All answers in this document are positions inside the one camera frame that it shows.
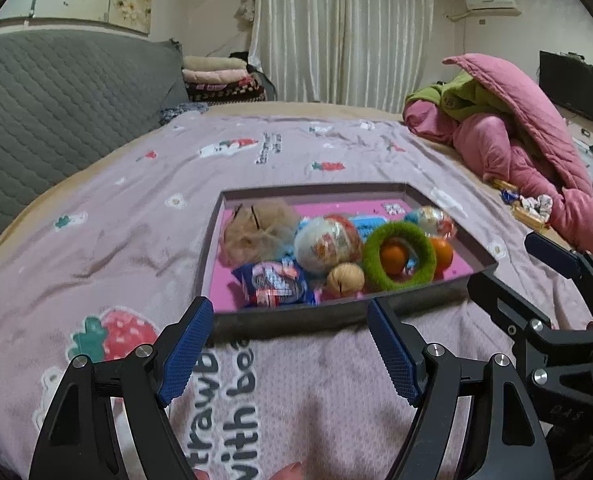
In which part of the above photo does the orange tangerine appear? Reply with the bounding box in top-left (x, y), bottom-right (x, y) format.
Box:
top-left (380, 240), bottom-right (409, 276)
top-left (429, 236), bottom-right (454, 272)

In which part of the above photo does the red toy egg blue top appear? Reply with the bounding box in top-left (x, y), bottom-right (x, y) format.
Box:
top-left (404, 206), bottom-right (457, 240)

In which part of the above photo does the green fuzzy ring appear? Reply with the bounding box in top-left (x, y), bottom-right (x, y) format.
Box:
top-left (359, 220), bottom-right (438, 293)

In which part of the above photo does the brown walnut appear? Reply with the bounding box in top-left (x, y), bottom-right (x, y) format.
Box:
top-left (326, 262), bottom-right (365, 297)

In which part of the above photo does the red white toy egg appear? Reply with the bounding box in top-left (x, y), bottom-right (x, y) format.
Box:
top-left (293, 214), bottom-right (363, 275)

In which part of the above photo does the blue cookie packet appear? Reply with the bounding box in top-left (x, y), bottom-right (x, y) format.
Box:
top-left (231, 258), bottom-right (316, 309)

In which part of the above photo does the person's left hand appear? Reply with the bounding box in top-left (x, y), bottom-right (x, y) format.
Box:
top-left (190, 460), bottom-right (305, 480)

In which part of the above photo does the white patterned scrunchie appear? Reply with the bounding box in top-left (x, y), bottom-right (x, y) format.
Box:
top-left (520, 194), bottom-right (554, 223)

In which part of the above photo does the blue candy wrapper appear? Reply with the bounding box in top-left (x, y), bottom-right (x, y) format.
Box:
top-left (501, 188), bottom-right (521, 206)

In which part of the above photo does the pink quilted duvet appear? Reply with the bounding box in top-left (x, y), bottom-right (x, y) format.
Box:
top-left (403, 53), bottom-right (593, 254)

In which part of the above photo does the black television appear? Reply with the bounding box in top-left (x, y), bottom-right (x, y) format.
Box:
top-left (537, 51), bottom-right (593, 122)

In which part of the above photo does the pink strawberry print blanket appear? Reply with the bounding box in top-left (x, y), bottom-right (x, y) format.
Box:
top-left (0, 112), bottom-right (593, 480)

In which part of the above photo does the green garment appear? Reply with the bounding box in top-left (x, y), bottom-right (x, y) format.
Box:
top-left (405, 70), bottom-right (510, 122)

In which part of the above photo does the grey cardboard box tray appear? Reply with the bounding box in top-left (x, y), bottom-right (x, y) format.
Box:
top-left (196, 182), bottom-right (497, 342)

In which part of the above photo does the pink and blue book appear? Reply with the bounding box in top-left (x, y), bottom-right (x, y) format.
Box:
top-left (203, 193), bottom-right (482, 314)

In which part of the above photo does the white air conditioner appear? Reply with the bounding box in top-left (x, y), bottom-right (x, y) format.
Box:
top-left (465, 0), bottom-right (521, 15)

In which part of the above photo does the white striped curtain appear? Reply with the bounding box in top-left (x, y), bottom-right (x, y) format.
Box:
top-left (238, 0), bottom-right (434, 113)

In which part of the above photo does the grey quilted headboard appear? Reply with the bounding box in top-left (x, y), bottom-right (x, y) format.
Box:
top-left (0, 29), bottom-right (187, 236)

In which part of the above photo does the stack of folded blankets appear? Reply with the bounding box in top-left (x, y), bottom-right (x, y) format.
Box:
top-left (182, 53), bottom-right (276, 106)

